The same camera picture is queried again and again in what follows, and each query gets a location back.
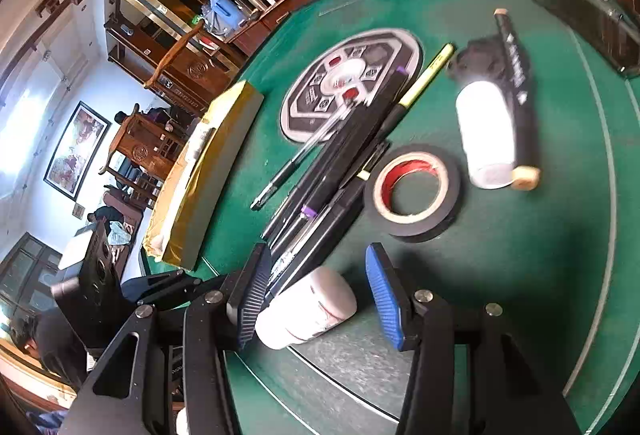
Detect blue water jug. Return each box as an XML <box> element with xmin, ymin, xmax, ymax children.
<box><xmin>201</xmin><ymin>0</ymin><xmax>251</xmax><ymax>41</ymax></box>

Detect white round container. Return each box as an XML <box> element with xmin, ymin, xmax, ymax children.
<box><xmin>255</xmin><ymin>266</ymin><xmax>358</xmax><ymax>350</ymax></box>

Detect black marker beige ends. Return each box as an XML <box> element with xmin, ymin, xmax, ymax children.
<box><xmin>492</xmin><ymin>8</ymin><xmax>542</xmax><ymax>192</ymax></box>

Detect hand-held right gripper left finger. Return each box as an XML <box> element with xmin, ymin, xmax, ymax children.
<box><xmin>60</xmin><ymin>242</ymin><xmax>273</xmax><ymax>435</ymax></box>

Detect black marker purple cap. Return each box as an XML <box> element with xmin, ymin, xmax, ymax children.
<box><xmin>300</xmin><ymin>65</ymin><xmax>408</xmax><ymax>222</ymax></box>

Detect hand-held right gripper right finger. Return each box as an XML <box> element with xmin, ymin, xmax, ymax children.
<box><xmin>365</xmin><ymin>242</ymin><xmax>583</xmax><ymax>435</ymax></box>

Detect round table control panel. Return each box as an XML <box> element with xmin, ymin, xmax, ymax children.
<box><xmin>279</xmin><ymin>29</ymin><xmax>424</xmax><ymax>144</ymax></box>

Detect black gel pen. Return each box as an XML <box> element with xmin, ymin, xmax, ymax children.
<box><xmin>270</xmin><ymin>142</ymin><xmax>393</xmax><ymax>296</ymax></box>

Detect thick black marker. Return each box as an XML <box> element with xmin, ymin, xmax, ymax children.
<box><xmin>260</xmin><ymin>115</ymin><xmax>361</xmax><ymax>241</ymax></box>

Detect white bottle black cap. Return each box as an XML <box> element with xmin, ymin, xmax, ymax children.
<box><xmin>446</xmin><ymin>36</ymin><xmax>517</xmax><ymax>190</ymax></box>

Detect black tape roll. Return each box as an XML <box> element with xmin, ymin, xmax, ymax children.
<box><xmin>364</xmin><ymin>144</ymin><xmax>462</xmax><ymax>243</ymax></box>

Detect yellow and black pen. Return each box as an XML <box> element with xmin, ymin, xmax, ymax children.
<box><xmin>357</xmin><ymin>42</ymin><xmax>457</xmax><ymax>182</ymax></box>

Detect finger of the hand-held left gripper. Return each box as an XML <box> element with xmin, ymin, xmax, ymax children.
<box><xmin>122</xmin><ymin>270</ymin><xmax>226</xmax><ymax>311</ymax></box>

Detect wooden chair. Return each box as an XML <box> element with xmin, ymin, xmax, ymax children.
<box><xmin>100</xmin><ymin>104</ymin><xmax>201</xmax><ymax>211</ymax></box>

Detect gold cardboard box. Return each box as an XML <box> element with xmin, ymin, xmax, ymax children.
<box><xmin>142</xmin><ymin>80</ymin><xmax>264</xmax><ymax>272</ymax></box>

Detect black smartphone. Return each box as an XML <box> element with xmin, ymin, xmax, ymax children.
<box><xmin>531</xmin><ymin>0</ymin><xmax>640</xmax><ymax>76</ymax></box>

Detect transparent ballpoint pen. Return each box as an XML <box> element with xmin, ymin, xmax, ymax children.
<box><xmin>250</xmin><ymin>98</ymin><xmax>358</xmax><ymax>212</ymax></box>

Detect framed wall picture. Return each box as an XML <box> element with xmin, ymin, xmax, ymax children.
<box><xmin>44</xmin><ymin>101</ymin><xmax>112</xmax><ymax>202</ymax></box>

